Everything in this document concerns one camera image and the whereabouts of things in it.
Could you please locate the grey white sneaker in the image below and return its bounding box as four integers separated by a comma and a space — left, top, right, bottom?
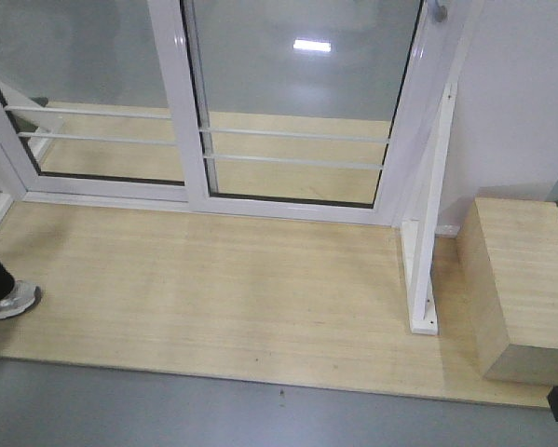
0, 280, 42, 320

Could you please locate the light wooden box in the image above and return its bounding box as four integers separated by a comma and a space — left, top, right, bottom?
456, 197, 558, 386

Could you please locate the white fixed glass door panel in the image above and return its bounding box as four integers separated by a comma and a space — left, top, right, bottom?
0, 1, 186, 202

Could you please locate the white sliding glass door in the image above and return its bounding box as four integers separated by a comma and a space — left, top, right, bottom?
148, 1, 441, 225

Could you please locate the silver door handle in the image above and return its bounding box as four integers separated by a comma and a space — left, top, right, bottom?
426, 0, 448, 23

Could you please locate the white door frame post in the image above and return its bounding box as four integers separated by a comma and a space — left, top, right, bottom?
380, 1, 484, 233

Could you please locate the light wooden floor platform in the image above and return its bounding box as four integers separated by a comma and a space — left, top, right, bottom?
0, 202, 547, 407

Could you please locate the white wooden support brace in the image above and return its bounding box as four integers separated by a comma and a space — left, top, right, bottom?
400, 82, 457, 335

